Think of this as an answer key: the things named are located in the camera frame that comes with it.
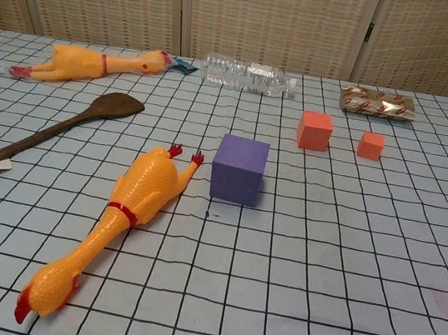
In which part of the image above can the large purple foam cube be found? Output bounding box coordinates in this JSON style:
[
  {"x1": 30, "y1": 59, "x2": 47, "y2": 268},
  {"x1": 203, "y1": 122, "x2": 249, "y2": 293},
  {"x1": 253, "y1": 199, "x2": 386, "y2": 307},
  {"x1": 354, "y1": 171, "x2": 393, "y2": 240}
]
[{"x1": 206, "y1": 132, "x2": 272, "y2": 209}]

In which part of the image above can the small orange foam cube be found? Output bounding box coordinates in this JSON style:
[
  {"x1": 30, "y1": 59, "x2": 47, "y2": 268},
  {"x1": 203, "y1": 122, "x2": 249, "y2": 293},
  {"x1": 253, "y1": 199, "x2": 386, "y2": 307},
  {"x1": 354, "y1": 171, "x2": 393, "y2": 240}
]
[{"x1": 355, "y1": 131, "x2": 386, "y2": 162}]

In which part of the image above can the blue checkered tablecloth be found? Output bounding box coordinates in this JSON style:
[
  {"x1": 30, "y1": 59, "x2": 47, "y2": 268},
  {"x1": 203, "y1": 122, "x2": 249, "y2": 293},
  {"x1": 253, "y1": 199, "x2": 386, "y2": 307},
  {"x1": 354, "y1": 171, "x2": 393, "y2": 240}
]
[{"x1": 0, "y1": 29, "x2": 448, "y2": 335}]

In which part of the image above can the beige woven folding screen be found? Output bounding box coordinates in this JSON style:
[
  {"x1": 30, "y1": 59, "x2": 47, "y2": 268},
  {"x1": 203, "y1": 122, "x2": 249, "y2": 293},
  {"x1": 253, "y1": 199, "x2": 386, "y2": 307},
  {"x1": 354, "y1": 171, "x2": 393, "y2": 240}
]
[{"x1": 0, "y1": 0, "x2": 448, "y2": 99}]

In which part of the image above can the large orange foam cube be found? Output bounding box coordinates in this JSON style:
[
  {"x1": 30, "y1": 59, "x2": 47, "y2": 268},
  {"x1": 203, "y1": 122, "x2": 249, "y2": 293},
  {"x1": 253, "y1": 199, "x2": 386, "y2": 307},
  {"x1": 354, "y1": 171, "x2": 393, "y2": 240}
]
[{"x1": 294, "y1": 109, "x2": 336, "y2": 154}]

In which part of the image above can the unwrapped yellow rubber chicken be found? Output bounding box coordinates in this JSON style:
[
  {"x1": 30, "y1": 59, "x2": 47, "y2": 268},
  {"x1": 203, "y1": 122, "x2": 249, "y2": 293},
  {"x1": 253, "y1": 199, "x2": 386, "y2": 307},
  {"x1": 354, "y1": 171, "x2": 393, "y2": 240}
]
[{"x1": 13, "y1": 124, "x2": 207, "y2": 335}]

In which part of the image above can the clear plastic water bottle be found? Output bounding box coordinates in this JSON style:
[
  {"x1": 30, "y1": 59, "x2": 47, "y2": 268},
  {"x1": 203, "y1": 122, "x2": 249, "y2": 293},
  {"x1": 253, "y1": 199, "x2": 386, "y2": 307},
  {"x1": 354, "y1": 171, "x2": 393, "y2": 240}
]
[{"x1": 199, "y1": 51, "x2": 300, "y2": 103}]

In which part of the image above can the dark wooden spatula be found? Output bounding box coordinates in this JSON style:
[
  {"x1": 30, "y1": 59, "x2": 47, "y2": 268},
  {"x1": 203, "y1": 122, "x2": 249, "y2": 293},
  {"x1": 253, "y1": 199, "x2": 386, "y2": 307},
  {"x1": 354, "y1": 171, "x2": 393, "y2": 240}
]
[{"x1": 0, "y1": 74, "x2": 148, "y2": 183}]

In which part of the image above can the bagged yellow rubber chicken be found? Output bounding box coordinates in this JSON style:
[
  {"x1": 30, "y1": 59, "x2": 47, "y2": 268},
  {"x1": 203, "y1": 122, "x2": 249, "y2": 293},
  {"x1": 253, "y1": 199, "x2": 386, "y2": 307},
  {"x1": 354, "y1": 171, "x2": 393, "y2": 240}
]
[{"x1": 7, "y1": 27, "x2": 202, "y2": 108}]

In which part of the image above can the gold foil snack packet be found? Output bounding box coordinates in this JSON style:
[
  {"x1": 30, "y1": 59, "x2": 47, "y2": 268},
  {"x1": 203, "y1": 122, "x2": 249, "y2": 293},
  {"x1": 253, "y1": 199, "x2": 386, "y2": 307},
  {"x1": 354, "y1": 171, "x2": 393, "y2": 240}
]
[{"x1": 337, "y1": 82, "x2": 420, "y2": 125}]

